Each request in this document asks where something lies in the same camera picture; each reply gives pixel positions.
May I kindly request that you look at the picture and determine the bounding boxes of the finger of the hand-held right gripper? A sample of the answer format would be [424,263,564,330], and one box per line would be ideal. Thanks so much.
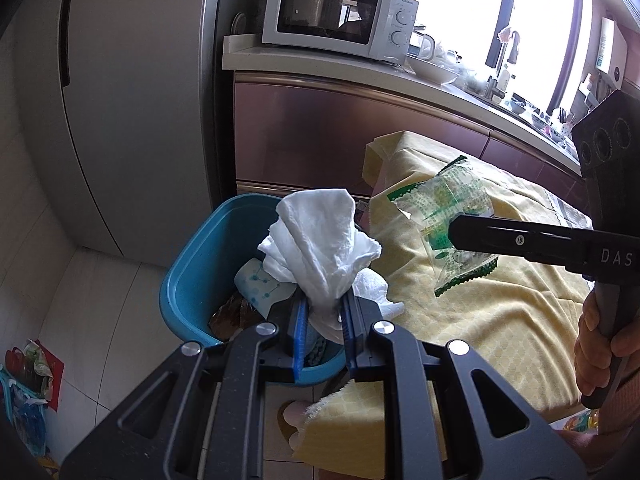
[448,214,596,273]

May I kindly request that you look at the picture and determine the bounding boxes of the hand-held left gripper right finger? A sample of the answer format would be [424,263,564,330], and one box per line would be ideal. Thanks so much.
[341,294,588,480]

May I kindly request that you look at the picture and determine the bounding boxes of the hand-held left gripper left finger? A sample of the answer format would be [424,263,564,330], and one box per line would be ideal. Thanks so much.
[60,296,311,480]

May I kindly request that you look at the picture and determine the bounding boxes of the green clear snack wrapper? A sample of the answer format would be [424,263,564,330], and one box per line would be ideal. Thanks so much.
[387,154,501,297]

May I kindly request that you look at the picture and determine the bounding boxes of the white blue dotted paper cup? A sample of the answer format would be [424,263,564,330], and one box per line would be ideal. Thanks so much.
[234,259,296,318]

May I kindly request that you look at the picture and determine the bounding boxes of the gold foil snack wrapper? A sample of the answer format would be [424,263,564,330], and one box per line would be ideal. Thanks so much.
[207,294,266,343]

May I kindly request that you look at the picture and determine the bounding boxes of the white tissue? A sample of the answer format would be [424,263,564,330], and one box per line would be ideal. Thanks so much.
[257,188,406,342]

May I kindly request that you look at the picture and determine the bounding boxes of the blue plastic bin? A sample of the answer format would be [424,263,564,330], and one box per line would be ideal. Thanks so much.
[159,192,351,387]

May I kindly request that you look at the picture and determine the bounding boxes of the person's right forearm pink sleeve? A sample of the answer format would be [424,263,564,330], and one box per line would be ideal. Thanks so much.
[550,430,640,480]

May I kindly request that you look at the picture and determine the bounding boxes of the person's right hand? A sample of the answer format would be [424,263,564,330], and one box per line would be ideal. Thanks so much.
[574,290,640,433]

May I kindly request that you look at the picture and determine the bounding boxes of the beige slipper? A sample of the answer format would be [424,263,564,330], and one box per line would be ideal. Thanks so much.
[277,400,311,448]

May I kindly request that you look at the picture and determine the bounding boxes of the yellow grey printed tablecloth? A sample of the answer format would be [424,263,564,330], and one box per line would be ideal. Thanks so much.
[290,131,601,466]

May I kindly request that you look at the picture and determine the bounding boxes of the steel kitchen faucet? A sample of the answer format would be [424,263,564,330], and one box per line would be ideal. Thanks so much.
[482,30,521,103]

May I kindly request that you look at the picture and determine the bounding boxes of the white wide bowl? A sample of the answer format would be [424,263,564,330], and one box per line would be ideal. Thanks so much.
[406,54,458,85]

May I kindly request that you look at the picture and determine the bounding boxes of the brown lower kitchen cabinets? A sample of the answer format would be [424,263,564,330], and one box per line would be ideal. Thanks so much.
[233,71,586,201]

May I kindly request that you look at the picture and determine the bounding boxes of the glass kettle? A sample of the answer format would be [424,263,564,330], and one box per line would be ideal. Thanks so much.
[407,30,437,61]

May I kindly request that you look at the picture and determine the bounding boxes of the dark framed window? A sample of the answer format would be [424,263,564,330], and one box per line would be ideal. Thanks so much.
[390,0,591,111]

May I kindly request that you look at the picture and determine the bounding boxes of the red printed bag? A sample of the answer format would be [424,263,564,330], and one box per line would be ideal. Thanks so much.
[5,340,66,403]

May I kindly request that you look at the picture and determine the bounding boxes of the grey steel refrigerator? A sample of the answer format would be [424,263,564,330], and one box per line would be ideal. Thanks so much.
[10,0,236,271]

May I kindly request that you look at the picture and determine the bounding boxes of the blue plastic bag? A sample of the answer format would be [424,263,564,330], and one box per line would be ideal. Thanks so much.
[0,367,53,458]

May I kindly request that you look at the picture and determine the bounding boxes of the white kitchen countertop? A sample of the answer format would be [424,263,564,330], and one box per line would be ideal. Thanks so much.
[221,34,586,176]

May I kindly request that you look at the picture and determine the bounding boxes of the white microwave oven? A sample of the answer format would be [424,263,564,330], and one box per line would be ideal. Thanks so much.
[261,0,420,67]

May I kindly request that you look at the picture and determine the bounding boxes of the white wall water heater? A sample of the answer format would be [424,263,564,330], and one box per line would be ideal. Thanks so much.
[595,17,628,92]

